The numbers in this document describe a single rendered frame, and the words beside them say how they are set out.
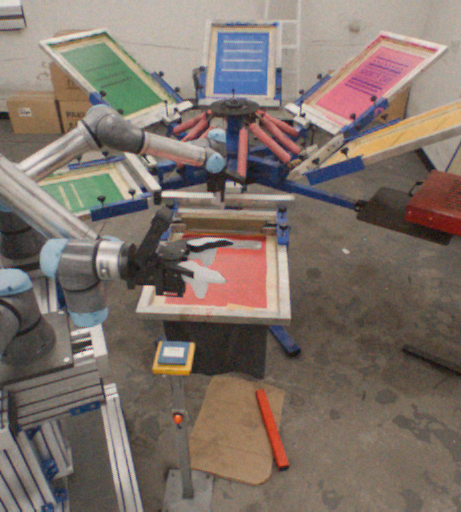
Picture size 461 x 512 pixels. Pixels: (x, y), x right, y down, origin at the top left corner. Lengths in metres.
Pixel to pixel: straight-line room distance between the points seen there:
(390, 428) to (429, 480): 0.30
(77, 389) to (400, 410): 1.90
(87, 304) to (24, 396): 0.53
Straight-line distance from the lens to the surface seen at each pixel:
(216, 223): 2.17
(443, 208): 2.36
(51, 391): 1.41
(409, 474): 2.63
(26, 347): 1.29
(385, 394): 2.88
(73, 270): 0.89
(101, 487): 2.28
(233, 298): 1.85
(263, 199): 2.36
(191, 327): 1.92
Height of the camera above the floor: 2.17
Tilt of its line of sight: 36 degrees down
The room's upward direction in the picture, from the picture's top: straight up
